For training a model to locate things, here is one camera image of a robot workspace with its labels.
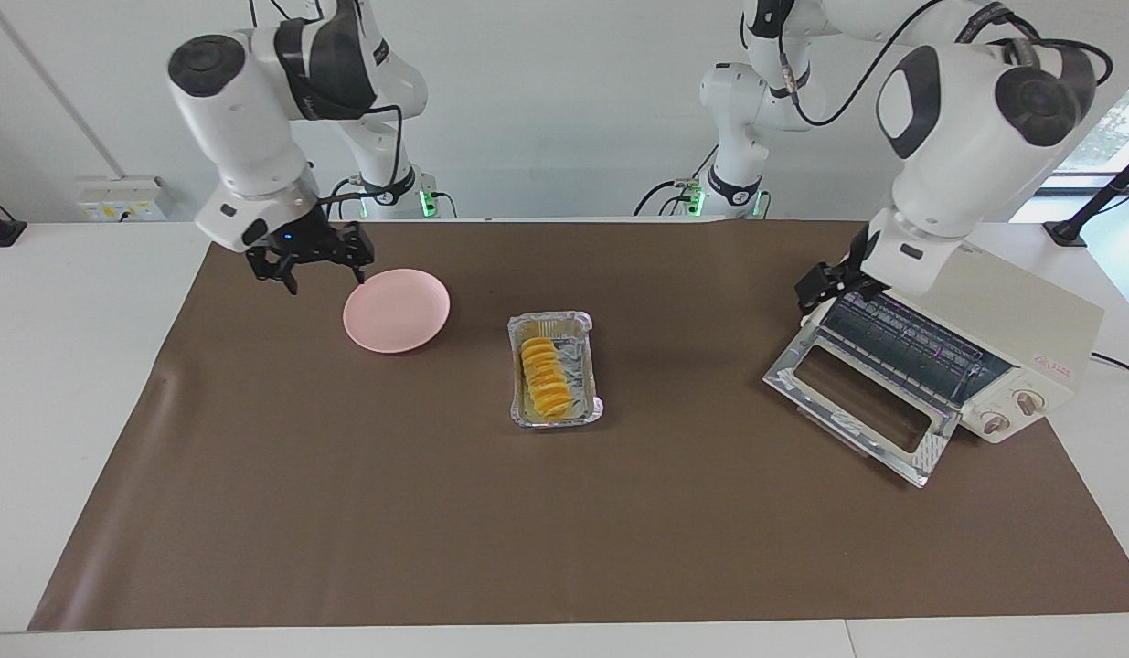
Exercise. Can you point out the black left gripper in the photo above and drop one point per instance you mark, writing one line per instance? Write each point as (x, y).
(858, 256)

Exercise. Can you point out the brown table mat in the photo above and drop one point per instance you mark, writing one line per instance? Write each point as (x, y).
(564, 521)

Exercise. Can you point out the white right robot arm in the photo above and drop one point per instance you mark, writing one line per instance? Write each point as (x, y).
(244, 119)

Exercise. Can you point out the pink round plate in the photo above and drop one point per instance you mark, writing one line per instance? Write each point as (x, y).
(395, 315)

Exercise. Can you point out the silver glass oven door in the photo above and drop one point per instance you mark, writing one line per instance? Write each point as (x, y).
(857, 407)

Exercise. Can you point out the beige oven knob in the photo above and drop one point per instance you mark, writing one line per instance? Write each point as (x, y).
(995, 423)
(1028, 402)

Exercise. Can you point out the sliced yellow bread loaf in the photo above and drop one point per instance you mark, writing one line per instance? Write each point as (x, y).
(546, 379)

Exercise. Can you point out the white wall socket box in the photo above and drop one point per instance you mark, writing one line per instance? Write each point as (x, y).
(116, 196)

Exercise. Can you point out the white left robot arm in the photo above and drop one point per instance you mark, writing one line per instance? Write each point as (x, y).
(966, 137)

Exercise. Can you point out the cream toaster oven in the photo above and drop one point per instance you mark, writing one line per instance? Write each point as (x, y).
(1012, 302)

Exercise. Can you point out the window with green view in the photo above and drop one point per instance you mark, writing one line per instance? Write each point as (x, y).
(1113, 128)

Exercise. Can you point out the black clamp stand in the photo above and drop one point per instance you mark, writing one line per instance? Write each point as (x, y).
(1067, 231)

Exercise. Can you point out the aluminium foil tray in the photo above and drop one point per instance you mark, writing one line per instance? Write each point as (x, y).
(578, 366)

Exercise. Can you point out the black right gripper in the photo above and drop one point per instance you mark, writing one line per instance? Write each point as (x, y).
(303, 239)

